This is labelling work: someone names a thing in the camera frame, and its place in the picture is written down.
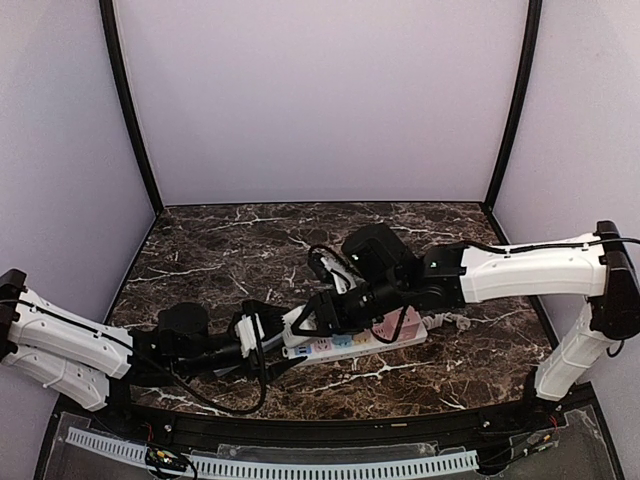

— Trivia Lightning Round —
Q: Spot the white multicolour power strip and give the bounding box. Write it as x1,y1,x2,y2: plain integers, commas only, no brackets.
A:
282,319,428,366

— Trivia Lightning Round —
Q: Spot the pink cube socket adapter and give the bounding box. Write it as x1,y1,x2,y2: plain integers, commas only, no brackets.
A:
371,306,422,343

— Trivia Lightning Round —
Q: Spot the white cube socket adapter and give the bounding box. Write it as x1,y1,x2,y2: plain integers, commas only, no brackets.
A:
282,306,308,348

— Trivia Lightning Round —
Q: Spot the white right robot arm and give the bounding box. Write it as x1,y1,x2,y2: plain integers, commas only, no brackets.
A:
283,221,639,404

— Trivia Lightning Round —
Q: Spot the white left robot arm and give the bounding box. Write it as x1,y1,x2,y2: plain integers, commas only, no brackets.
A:
1,269,305,412

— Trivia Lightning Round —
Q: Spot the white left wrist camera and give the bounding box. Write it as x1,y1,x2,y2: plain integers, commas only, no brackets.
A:
234,314,264,357

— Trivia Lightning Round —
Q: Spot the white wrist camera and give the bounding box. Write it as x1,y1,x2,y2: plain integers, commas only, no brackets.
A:
321,257,358,295
234,314,264,357

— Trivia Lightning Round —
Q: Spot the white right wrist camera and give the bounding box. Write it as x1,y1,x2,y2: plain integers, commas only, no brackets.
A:
321,257,358,295

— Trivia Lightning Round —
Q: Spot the white strip cord with plug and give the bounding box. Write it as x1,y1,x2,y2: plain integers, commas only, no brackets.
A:
422,312,474,331

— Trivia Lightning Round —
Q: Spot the white slotted cable duct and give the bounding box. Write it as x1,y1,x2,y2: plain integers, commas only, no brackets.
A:
65,427,479,479

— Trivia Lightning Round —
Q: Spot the black front frame rail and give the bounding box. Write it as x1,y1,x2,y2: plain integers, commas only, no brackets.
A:
59,387,596,451

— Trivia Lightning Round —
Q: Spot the black right frame post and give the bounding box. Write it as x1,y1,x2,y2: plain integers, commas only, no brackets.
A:
483,0,543,214

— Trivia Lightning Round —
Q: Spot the black frame post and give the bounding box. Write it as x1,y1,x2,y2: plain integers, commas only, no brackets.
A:
483,0,543,214
98,0,164,216

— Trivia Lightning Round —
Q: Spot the black left frame post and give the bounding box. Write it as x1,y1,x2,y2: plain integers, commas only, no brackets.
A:
98,0,164,216

